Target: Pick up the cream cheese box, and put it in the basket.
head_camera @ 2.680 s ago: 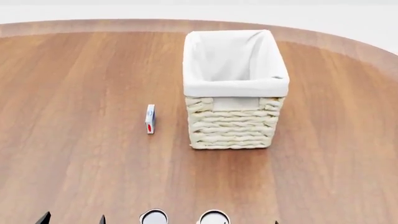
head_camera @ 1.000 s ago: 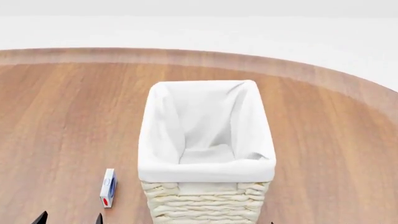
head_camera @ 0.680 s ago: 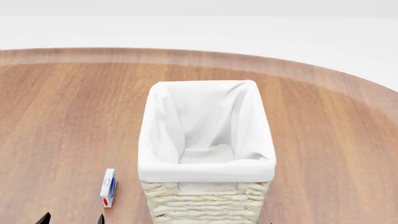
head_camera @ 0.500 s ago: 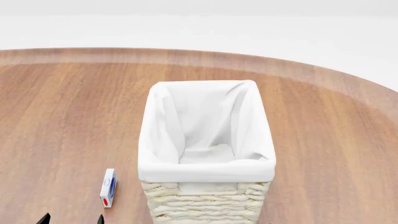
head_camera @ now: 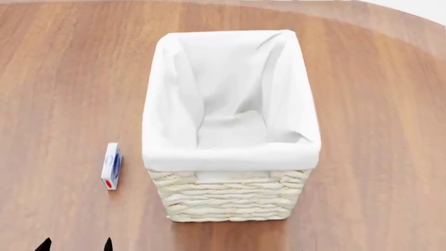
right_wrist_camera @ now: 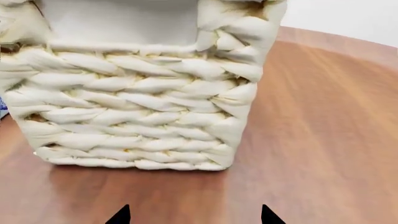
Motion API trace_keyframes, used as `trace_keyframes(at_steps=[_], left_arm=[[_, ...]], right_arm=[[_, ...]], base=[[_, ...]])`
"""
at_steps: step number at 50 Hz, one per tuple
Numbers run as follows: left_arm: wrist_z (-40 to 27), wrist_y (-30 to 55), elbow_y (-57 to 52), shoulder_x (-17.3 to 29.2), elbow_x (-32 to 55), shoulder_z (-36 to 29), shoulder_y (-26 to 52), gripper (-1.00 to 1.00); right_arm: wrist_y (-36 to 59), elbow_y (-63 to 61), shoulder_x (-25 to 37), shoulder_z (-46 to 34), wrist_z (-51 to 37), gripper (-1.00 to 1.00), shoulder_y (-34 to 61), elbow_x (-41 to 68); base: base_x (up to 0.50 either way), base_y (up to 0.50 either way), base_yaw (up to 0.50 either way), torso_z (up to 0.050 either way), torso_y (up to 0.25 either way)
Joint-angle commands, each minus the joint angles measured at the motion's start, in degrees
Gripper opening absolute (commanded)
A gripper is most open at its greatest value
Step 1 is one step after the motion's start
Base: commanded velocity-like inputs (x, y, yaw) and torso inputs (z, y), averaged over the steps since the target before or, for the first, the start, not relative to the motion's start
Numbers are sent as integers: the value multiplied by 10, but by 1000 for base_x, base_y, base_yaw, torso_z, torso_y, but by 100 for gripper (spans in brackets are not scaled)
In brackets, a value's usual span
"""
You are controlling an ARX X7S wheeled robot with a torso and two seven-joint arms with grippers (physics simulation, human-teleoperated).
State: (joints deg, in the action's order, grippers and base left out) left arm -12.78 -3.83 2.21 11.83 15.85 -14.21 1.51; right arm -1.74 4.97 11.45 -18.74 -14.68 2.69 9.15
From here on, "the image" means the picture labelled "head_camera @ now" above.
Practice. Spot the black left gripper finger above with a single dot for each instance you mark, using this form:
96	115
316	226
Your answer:
45	245
108	244

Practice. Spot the white blue cream cheese box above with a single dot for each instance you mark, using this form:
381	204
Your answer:
111	167

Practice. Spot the white cloth basket liner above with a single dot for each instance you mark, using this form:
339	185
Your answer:
230	104

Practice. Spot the cream woven basket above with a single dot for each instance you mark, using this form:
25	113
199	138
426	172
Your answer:
226	198

